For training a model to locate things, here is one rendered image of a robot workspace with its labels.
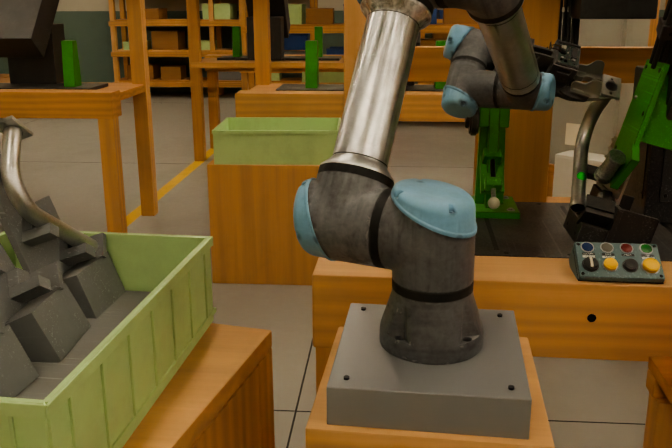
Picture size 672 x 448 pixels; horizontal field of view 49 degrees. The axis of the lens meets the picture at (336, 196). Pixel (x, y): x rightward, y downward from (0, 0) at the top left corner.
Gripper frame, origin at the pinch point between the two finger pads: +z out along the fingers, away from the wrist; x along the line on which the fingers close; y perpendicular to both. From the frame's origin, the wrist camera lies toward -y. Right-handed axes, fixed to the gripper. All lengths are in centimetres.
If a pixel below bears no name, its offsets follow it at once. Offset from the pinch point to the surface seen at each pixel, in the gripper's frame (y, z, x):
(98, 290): -11, -85, -69
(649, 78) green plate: 7.7, 5.8, -0.7
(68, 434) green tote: 26, -69, -99
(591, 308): -1.5, 1.8, -49.7
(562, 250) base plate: -11.4, -1.4, -33.9
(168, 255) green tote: -13, -76, -58
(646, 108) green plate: 7.1, 5.8, -8.1
